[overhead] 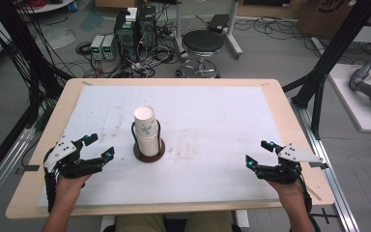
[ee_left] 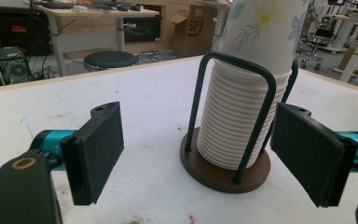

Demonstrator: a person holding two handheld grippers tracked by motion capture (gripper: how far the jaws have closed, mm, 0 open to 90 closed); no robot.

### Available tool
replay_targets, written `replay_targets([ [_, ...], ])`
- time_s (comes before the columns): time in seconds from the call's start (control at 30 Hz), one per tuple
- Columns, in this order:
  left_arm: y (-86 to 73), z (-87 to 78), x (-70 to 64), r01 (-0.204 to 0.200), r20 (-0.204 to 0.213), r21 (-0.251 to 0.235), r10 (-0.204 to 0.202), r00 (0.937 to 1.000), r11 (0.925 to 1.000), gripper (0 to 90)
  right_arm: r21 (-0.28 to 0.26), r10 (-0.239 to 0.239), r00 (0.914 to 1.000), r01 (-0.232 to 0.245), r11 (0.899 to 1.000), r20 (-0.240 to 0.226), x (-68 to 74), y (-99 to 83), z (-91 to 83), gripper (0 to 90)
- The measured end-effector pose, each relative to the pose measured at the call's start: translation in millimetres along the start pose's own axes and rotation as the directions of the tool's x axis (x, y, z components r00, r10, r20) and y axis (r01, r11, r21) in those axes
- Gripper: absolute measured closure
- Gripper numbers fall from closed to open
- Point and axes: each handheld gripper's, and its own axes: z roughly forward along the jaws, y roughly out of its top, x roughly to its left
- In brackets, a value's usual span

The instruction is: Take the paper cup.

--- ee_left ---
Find rolling chair with chrome base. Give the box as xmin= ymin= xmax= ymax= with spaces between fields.
xmin=300 ymin=27 xmax=337 ymax=71

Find black keyboard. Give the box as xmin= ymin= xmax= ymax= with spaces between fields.
xmin=42 ymin=1 xmax=76 ymax=10

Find brown base black wire cup holder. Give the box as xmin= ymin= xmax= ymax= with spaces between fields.
xmin=180 ymin=50 xmax=299 ymax=194

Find black computer tower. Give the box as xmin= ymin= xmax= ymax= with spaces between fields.
xmin=0 ymin=46 xmax=30 ymax=86

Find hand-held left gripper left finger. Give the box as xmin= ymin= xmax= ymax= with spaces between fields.
xmin=31 ymin=101 xmax=125 ymax=206

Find cables on floor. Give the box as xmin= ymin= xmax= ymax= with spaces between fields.
xmin=136 ymin=49 xmax=176 ymax=64

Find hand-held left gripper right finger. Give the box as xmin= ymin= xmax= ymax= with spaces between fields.
xmin=269 ymin=102 xmax=358 ymax=209

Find round black stool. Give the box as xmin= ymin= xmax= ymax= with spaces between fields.
xmin=83 ymin=50 xmax=140 ymax=72

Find stack of floral paper cups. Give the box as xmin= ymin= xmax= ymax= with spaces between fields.
xmin=196 ymin=0 xmax=310 ymax=172

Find large black case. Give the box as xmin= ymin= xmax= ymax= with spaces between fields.
xmin=0 ymin=6 xmax=52 ymax=57

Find wooden desk with grey legs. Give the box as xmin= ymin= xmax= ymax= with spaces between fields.
xmin=22 ymin=0 xmax=161 ymax=77

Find brown cardboard box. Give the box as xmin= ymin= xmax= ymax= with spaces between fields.
xmin=167 ymin=4 xmax=222 ymax=59

